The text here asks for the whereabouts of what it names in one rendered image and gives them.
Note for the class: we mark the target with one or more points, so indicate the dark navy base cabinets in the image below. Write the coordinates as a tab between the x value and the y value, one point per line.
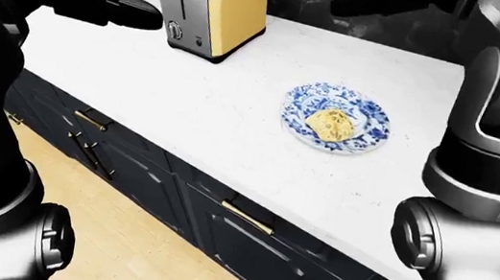
202	210

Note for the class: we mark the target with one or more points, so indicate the yellow scone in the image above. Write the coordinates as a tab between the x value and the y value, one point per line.
330	125

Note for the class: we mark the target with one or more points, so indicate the blue white patterned plate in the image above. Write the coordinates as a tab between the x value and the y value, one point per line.
303	100

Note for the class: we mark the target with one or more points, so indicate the silver and yellow toaster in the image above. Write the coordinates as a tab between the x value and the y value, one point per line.
209	7

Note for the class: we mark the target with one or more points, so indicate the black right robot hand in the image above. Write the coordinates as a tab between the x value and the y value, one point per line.
375	0

